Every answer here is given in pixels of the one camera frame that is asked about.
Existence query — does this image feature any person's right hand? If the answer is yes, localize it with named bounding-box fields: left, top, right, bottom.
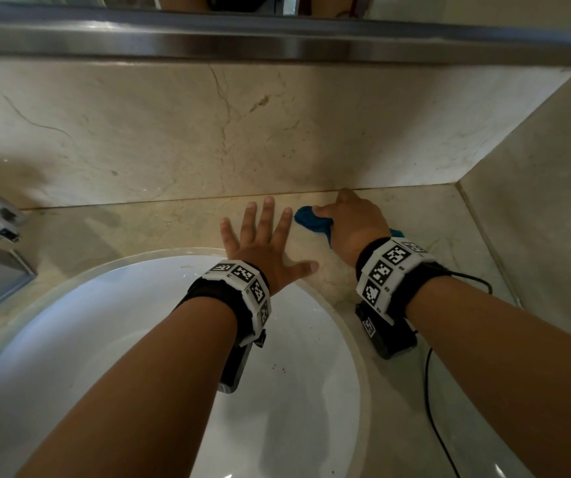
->
left=313, top=187, right=392, bottom=268

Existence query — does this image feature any left marker wristband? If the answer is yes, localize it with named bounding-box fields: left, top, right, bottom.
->
left=178, top=260, right=272, bottom=348

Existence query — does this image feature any black cable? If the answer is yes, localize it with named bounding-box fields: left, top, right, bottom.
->
left=423, top=270, right=494, bottom=478

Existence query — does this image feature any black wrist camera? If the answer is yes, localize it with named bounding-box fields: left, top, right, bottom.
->
left=217, top=329, right=268, bottom=395
left=354, top=301, right=419, bottom=360

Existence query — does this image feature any white ceramic sink basin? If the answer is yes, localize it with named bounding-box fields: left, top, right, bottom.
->
left=0, top=247, right=372, bottom=478

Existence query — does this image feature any right marker wristband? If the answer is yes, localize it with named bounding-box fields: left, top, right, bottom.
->
left=354, top=237, right=451, bottom=324

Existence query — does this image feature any person's right forearm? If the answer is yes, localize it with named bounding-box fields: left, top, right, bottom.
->
left=407, top=277, right=571, bottom=478

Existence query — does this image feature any person's left hand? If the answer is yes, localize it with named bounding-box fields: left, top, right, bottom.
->
left=219, top=196, right=320, bottom=297

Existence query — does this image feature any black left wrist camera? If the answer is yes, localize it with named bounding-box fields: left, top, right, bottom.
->
left=217, top=329, right=268, bottom=395

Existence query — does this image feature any marker wristband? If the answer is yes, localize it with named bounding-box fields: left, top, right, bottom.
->
left=354, top=237, right=451, bottom=324
left=178, top=260, right=272, bottom=348

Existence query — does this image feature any steel framed mirror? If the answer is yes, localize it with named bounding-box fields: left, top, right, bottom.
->
left=0, top=0, right=571, bottom=65

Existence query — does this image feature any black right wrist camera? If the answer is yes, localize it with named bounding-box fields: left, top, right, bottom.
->
left=354, top=301, right=419, bottom=360

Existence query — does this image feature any teal cleaning cloth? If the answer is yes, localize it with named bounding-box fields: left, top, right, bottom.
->
left=294, top=205, right=405, bottom=250

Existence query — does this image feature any beige marble sink countertop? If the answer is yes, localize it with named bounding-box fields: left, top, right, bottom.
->
left=0, top=183, right=540, bottom=478

